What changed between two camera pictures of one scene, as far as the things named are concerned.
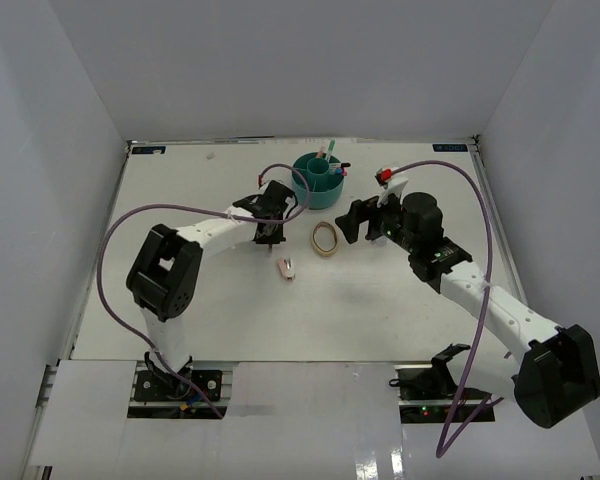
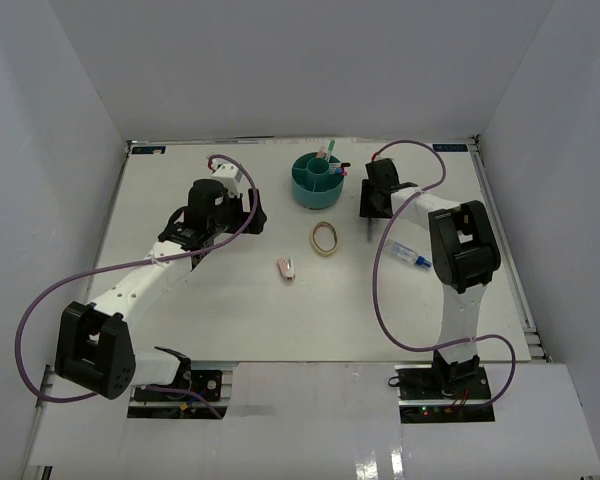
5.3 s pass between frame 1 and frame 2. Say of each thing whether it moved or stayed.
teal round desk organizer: stayed
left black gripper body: moved
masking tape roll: stayed
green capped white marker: stayed
